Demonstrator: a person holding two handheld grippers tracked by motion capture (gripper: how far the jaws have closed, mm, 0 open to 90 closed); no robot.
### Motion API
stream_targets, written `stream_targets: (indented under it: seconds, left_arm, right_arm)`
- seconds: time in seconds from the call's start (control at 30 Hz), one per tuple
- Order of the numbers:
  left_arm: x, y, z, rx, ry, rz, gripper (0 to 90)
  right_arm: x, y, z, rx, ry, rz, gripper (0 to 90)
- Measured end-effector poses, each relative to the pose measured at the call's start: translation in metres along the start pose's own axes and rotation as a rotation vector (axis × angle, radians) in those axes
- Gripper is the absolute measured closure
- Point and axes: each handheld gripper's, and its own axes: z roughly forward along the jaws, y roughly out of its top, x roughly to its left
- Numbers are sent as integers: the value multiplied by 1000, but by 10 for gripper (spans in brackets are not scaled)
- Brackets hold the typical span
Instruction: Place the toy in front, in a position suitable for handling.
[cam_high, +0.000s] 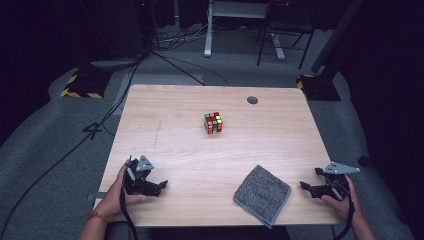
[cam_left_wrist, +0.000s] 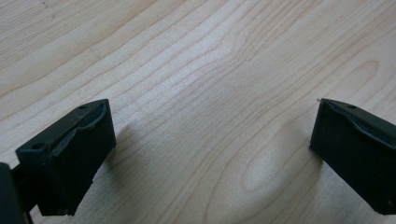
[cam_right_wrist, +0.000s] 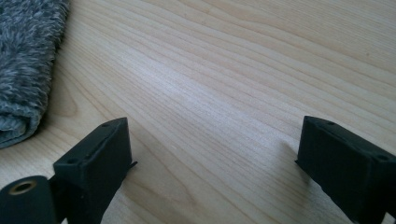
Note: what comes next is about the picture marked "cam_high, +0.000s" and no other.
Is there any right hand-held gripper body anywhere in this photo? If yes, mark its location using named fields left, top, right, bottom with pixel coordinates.
left=314, top=161, right=361, bottom=201

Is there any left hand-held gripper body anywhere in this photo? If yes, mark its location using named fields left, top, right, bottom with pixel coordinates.
left=123, top=154, right=156, bottom=196

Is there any grey cloth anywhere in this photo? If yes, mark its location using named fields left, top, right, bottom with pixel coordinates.
left=232, top=164, right=292, bottom=229

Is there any multicoloured puzzle cube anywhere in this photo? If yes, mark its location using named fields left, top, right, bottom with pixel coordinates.
left=203, top=111, right=224, bottom=135

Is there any person's right hand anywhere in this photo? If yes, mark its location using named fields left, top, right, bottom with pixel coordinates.
left=320, top=175, right=363, bottom=223

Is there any person's left hand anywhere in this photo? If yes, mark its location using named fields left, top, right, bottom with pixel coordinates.
left=94, top=159, right=149, bottom=221

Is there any grey tape strip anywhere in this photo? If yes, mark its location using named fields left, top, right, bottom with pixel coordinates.
left=86, top=191, right=108, bottom=203

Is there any black seat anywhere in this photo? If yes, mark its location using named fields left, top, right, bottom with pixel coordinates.
left=104, top=221, right=292, bottom=240

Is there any black yellow striped stand base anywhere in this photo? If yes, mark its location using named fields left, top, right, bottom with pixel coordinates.
left=60, top=68, right=113, bottom=100
left=296, top=73, right=342, bottom=102

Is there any black slanted pole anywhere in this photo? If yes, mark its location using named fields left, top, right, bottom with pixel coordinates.
left=310, top=0, right=365, bottom=75

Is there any black metal chair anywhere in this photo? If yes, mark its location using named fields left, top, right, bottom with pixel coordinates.
left=256, top=0, right=316, bottom=71

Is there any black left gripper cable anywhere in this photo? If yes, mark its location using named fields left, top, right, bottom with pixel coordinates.
left=118, top=186, right=140, bottom=240

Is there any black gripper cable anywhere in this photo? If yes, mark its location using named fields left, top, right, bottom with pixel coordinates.
left=118, top=186, right=140, bottom=240
left=331, top=193, right=355, bottom=240

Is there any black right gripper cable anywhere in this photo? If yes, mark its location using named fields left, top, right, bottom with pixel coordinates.
left=331, top=193, right=355, bottom=240

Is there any red string bracelet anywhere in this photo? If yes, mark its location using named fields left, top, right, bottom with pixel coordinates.
left=85, top=211, right=110, bottom=224

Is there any long black floor cable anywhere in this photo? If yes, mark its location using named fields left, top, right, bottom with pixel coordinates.
left=0, top=59, right=143, bottom=238

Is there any thin black floor cable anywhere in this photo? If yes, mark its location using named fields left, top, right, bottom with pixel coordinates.
left=150, top=49, right=230, bottom=87

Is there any bundle of floor cables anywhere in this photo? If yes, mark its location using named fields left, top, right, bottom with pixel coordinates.
left=152, top=22, right=219, bottom=52

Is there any white desk frame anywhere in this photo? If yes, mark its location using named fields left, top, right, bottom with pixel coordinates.
left=203, top=0, right=287, bottom=61

